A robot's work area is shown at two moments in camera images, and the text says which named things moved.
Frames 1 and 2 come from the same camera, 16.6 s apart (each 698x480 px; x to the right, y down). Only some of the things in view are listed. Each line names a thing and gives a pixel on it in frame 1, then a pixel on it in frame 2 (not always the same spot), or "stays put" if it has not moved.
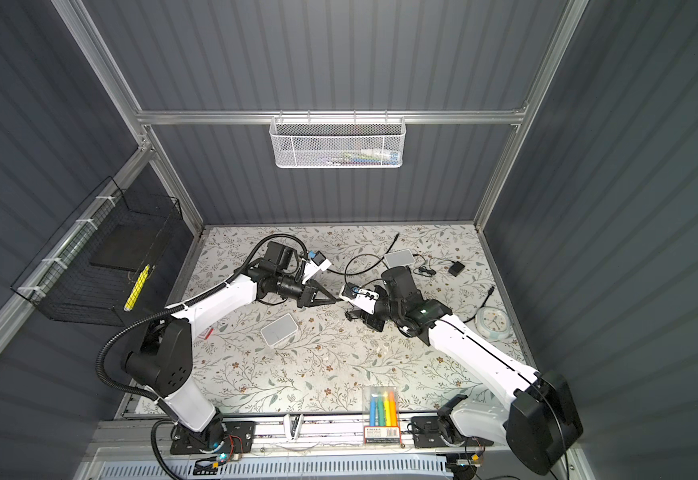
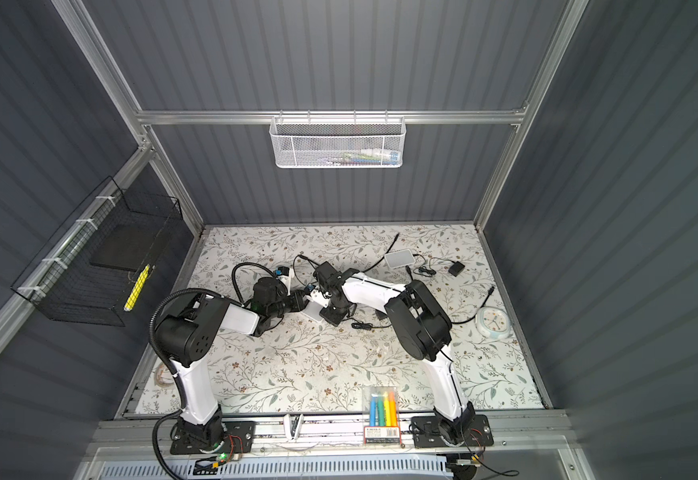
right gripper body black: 385,310 → 333,314
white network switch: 399,258 stays put
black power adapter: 456,268 stays put
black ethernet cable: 489,293 stays put
